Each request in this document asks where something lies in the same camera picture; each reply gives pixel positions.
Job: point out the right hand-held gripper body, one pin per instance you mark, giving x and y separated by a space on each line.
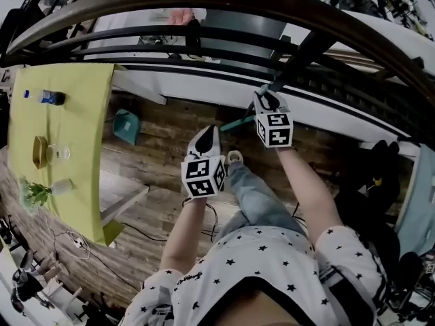
275 129

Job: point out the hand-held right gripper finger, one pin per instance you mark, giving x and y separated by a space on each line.
260 107
277 105

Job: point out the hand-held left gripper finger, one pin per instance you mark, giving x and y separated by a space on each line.
198 146
215 144

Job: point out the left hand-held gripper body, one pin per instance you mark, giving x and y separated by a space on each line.
204 177

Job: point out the teal broom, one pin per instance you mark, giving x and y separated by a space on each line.
236 124

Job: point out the person's right forearm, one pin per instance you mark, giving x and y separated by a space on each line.
309 195

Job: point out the person's left forearm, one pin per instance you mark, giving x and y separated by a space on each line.
181 239

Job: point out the beige sneaker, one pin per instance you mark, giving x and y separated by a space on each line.
234 157

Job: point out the light blue jeans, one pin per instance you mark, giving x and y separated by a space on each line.
258 195

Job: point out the teal dustpan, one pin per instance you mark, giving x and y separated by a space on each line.
127 127

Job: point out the wooden staircase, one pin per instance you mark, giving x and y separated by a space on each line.
353 61

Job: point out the white star print shirt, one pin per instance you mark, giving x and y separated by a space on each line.
255 260

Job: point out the black backpack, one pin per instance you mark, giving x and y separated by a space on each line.
367 168

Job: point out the yellow charm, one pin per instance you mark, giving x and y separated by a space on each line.
377 182

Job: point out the pink bag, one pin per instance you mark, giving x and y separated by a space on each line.
180 16

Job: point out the yellow-green tablecloth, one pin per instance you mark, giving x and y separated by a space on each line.
78 121

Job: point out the person's chest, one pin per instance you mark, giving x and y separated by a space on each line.
255 309

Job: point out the white vase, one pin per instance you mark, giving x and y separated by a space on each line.
62 186

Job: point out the black mesh office chair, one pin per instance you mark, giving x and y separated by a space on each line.
384 236

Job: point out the plastic bottle with dark drink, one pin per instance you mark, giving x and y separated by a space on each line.
47 97

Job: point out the table with light blue cloth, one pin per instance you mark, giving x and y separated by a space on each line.
418 216

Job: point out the green plant bouquet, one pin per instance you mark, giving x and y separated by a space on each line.
35 192

